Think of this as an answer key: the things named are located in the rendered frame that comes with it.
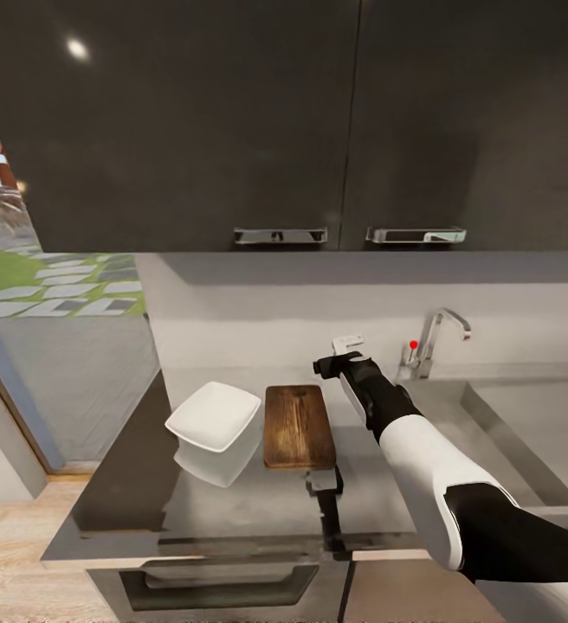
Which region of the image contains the cutting board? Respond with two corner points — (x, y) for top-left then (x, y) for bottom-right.
(264, 385), (337, 468)

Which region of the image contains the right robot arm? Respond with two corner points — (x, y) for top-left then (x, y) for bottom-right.
(313, 333), (568, 623)

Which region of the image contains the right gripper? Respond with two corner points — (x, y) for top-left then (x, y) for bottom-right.
(313, 351), (362, 380)

